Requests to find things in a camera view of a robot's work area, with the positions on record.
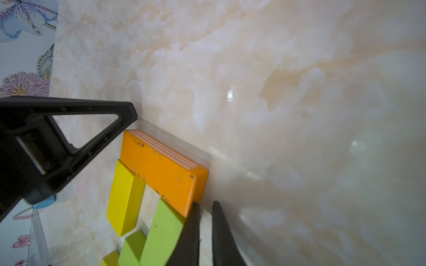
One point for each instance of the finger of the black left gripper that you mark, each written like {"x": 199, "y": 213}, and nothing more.
{"x": 37, "y": 161}

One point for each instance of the lime green block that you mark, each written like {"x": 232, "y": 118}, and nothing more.
{"x": 132, "y": 249}
{"x": 163, "y": 235}

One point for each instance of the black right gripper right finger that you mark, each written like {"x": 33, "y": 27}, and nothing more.
{"x": 225, "y": 252}

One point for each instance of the yellow long block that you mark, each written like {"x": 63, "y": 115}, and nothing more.
{"x": 111, "y": 259}

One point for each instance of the orange long block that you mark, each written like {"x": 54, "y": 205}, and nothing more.
{"x": 178, "y": 180}

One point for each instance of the yellow short block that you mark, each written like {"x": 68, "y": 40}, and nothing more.
{"x": 125, "y": 199}

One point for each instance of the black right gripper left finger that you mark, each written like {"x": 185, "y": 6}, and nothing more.
{"x": 186, "y": 252}

